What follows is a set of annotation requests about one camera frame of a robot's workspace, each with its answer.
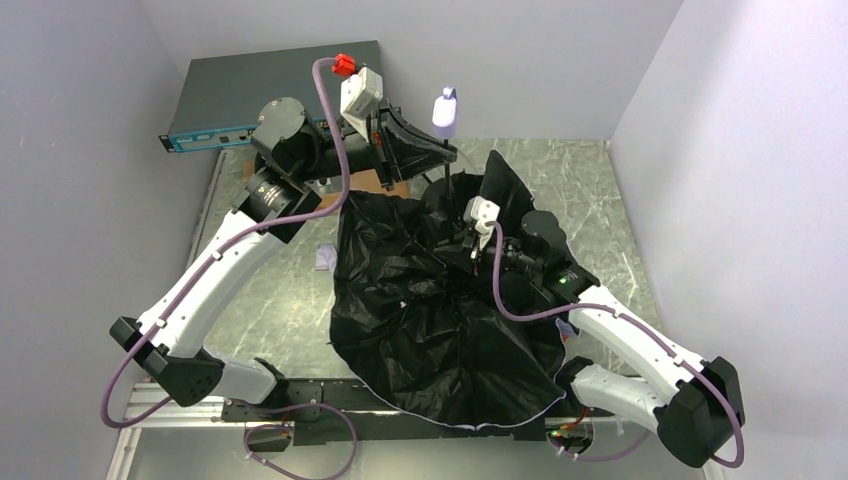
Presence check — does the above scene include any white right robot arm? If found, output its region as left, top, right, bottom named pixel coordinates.
left=463, top=198, right=746, bottom=469

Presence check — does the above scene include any aluminium rail frame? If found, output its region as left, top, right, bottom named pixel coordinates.
left=105, top=376, right=727, bottom=480

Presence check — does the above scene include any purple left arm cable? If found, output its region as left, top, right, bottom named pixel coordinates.
left=99, top=56, right=359, bottom=480

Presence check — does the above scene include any wooden base board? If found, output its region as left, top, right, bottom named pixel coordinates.
left=242, top=167, right=411, bottom=215

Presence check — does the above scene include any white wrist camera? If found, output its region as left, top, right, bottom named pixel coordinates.
left=463, top=196, right=500, bottom=235
left=332, top=53, right=384, bottom=141

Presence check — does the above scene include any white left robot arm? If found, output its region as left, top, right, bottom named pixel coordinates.
left=110, top=97, right=458, bottom=408

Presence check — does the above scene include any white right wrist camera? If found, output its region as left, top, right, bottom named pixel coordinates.
left=463, top=196, right=500, bottom=235

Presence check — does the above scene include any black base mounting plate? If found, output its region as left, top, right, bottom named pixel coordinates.
left=221, top=379, right=611, bottom=451

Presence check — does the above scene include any grey network switch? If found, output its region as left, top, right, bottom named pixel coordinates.
left=159, top=40, right=383, bottom=153

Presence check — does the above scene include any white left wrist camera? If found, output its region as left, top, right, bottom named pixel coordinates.
left=332, top=53, right=384, bottom=141

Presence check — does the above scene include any lilac folding umbrella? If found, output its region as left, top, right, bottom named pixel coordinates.
left=327, top=86, right=584, bottom=431

